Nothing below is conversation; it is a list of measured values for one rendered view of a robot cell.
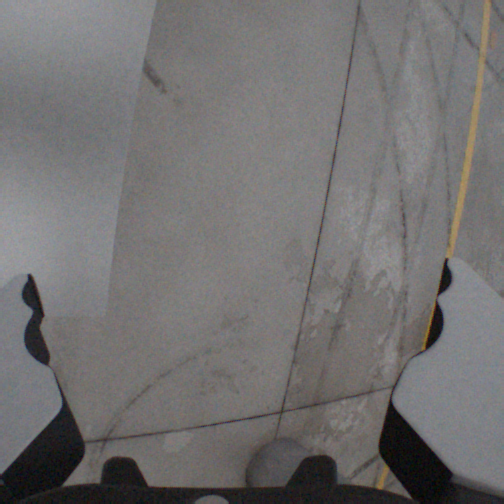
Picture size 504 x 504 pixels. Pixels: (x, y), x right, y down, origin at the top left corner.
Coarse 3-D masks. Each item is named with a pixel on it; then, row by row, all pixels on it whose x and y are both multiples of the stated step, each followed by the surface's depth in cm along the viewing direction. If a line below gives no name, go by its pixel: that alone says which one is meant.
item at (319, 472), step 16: (112, 464) 6; (128, 464) 6; (304, 464) 6; (320, 464) 6; (336, 464) 6; (112, 480) 5; (128, 480) 5; (144, 480) 5; (304, 480) 5; (320, 480) 5; (336, 480) 5; (32, 496) 5; (48, 496) 5; (64, 496) 5; (80, 496) 5; (96, 496) 5; (112, 496) 5; (128, 496) 5; (144, 496) 5; (160, 496) 5; (176, 496) 5; (192, 496) 5; (208, 496) 5; (224, 496) 5; (240, 496) 5; (256, 496) 5; (272, 496) 5; (288, 496) 5; (304, 496) 5; (320, 496) 5; (336, 496) 5; (352, 496) 5; (368, 496) 5; (384, 496) 5; (400, 496) 5
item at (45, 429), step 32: (32, 288) 11; (0, 320) 9; (32, 320) 9; (0, 352) 8; (32, 352) 9; (0, 384) 7; (32, 384) 7; (0, 416) 7; (32, 416) 7; (64, 416) 7; (0, 448) 6; (32, 448) 6; (64, 448) 7; (0, 480) 5; (32, 480) 6; (64, 480) 7
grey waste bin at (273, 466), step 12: (276, 444) 180; (288, 444) 180; (300, 444) 185; (264, 456) 176; (276, 456) 172; (288, 456) 171; (300, 456) 170; (252, 468) 175; (264, 468) 170; (276, 468) 167; (288, 468) 164; (252, 480) 172; (264, 480) 167; (276, 480) 162; (288, 480) 159; (348, 480) 157
